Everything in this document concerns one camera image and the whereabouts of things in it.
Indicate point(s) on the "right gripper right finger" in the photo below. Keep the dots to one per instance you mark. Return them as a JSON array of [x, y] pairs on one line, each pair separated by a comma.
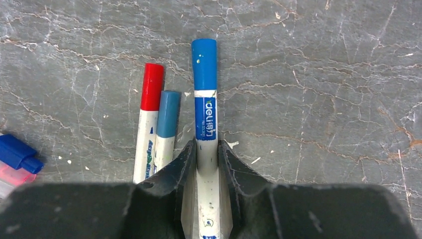
[[265, 210]]

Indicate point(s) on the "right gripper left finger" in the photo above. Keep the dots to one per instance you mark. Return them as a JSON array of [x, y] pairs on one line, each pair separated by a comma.
[[161, 207]]

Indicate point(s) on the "red capped marker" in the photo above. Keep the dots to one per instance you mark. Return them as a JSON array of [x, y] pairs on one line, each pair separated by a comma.
[[148, 119]]

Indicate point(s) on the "pink translucent marker cap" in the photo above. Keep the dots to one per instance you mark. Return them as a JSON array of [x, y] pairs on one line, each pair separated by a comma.
[[11, 178]]

